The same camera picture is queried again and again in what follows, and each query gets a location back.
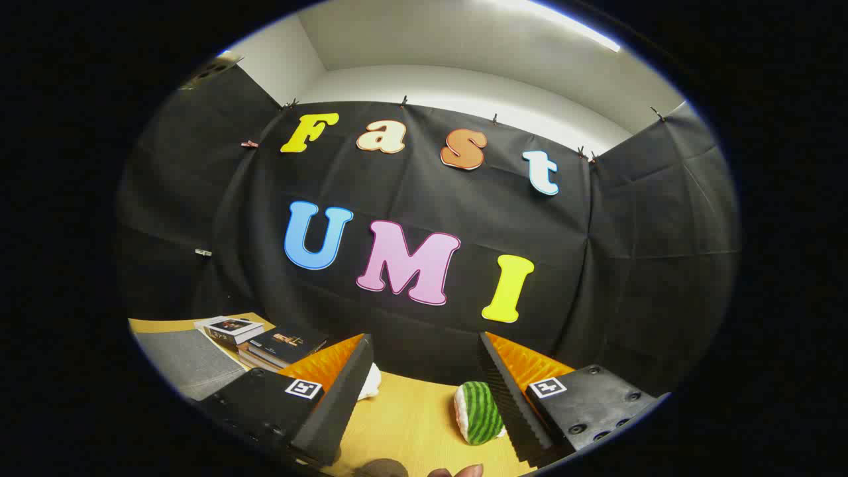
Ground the brown fuzzy shoe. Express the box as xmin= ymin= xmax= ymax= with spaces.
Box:
xmin=353 ymin=458 xmax=409 ymax=477

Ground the white cartoon plush toy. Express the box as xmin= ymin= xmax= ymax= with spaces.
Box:
xmin=356 ymin=362 xmax=383 ymax=401

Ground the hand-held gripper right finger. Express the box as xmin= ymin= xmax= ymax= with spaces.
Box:
xmin=477 ymin=331 xmax=671 ymax=470

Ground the white boxed book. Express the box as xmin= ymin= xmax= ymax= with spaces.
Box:
xmin=194 ymin=316 xmax=266 ymax=350

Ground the pale-edged book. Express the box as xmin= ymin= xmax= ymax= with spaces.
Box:
xmin=238 ymin=352 xmax=286 ymax=374

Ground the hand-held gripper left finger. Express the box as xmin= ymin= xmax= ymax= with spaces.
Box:
xmin=197 ymin=333 xmax=375 ymax=468

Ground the grey fabric storage box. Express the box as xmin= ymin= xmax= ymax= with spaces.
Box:
xmin=134 ymin=329 xmax=250 ymax=402

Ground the watermelon slice plush toy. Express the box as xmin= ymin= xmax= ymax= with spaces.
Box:
xmin=453 ymin=381 xmax=508 ymax=446

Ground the brown-edged book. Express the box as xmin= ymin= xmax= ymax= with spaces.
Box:
xmin=237 ymin=344 xmax=282 ymax=367

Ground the dark blue hardcover book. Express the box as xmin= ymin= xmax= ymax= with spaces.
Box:
xmin=246 ymin=326 xmax=329 ymax=369

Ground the black backdrop cloth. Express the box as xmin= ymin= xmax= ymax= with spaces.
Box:
xmin=116 ymin=63 xmax=741 ymax=398

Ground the grey ceiling fixture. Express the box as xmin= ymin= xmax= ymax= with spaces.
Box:
xmin=179 ymin=50 xmax=244 ymax=91

